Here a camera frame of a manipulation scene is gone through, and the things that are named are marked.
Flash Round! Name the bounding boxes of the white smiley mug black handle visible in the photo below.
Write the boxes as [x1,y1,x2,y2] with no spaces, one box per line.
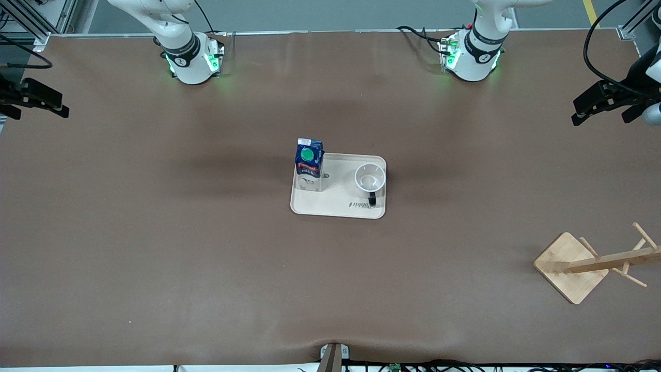
[354,162,387,207]

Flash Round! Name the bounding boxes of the blue milk carton green cap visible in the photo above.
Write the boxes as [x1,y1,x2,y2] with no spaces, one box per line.
[295,137,325,193]

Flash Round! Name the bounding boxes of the beige tray with dog print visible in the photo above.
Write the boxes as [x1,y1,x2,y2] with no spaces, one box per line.
[290,152,387,220]

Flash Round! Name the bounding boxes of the wooden mug stand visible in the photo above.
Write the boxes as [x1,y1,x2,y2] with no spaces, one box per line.
[533,222,661,305]

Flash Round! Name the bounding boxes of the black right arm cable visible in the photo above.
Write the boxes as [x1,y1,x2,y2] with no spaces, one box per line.
[0,33,54,69]

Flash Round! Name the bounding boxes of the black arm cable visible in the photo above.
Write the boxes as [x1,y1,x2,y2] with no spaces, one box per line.
[0,33,54,69]
[583,0,629,89]

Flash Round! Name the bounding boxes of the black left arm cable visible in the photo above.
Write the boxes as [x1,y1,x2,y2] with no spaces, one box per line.
[583,0,629,89]

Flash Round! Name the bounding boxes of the aluminium frame profile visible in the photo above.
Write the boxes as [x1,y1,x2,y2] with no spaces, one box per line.
[0,0,79,52]
[616,0,661,42]

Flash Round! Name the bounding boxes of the black right base cable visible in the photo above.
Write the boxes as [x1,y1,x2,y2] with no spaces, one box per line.
[193,0,229,38]

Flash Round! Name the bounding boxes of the black left base cables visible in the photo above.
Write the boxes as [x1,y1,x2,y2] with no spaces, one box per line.
[396,24,451,56]

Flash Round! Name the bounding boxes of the grey metal camera bracket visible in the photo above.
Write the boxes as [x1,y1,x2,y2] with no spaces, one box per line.
[319,343,351,372]

